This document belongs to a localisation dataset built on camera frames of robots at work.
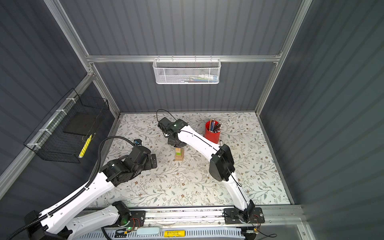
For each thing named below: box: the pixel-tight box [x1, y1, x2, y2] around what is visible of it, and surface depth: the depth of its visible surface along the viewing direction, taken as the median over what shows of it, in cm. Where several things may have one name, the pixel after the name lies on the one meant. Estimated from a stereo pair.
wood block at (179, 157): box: [175, 153, 184, 161], surface depth 95 cm
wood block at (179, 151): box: [175, 147, 184, 156], surface depth 89 cm
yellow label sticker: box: [163, 230, 186, 238], surface depth 69 cm
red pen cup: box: [204, 120, 221, 144], surface depth 98 cm
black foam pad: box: [62, 109, 103, 137], surface depth 77 cm
